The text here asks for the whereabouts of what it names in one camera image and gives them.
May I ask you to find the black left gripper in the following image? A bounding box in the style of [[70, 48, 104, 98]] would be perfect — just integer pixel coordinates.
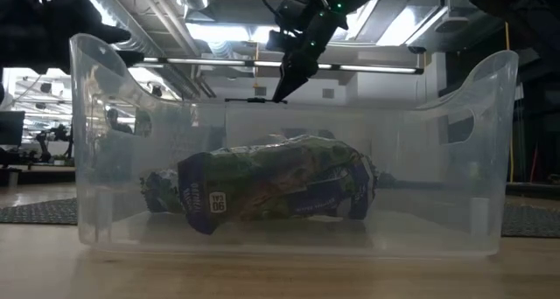
[[0, 0, 146, 75]]

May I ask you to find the clear plastic storage bin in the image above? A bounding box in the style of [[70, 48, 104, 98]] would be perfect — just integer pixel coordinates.
[[68, 32, 521, 257]]

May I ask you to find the white plastic bin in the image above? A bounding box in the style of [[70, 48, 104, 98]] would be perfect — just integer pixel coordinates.
[[225, 102, 367, 160]]

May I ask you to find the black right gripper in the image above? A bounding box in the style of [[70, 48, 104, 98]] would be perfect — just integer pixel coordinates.
[[266, 0, 349, 105]]

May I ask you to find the black computer monitor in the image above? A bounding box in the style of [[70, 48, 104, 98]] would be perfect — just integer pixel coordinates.
[[0, 110, 26, 146]]

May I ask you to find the blue green granola bar wrapper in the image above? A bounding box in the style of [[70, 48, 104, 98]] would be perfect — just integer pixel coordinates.
[[139, 155, 380, 221], [177, 135, 373, 236]]

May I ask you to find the thin red stick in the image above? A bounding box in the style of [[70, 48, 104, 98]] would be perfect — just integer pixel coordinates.
[[530, 143, 540, 182]]

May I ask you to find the dark patterned table mat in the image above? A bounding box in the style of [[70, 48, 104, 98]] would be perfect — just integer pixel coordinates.
[[0, 197, 80, 226], [500, 202, 560, 239]]

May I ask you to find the ribbed silver flexible duct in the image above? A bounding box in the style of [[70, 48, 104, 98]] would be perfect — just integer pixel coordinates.
[[85, 0, 203, 101]]

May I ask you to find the flat black bracket bar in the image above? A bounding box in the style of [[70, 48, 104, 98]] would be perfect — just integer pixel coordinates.
[[224, 97, 289, 105]]

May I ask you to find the long LED light bar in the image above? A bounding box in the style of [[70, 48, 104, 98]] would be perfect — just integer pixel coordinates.
[[130, 53, 425, 76]]

